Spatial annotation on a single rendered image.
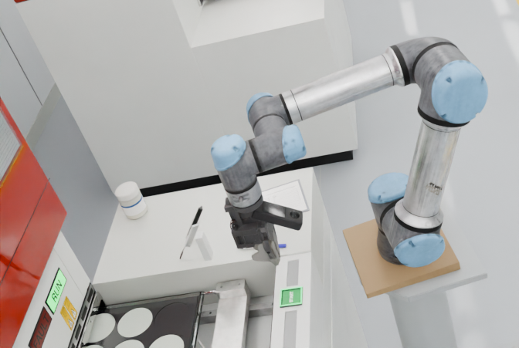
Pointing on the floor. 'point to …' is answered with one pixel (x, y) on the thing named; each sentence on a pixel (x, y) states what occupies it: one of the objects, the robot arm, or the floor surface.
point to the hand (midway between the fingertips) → (279, 259)
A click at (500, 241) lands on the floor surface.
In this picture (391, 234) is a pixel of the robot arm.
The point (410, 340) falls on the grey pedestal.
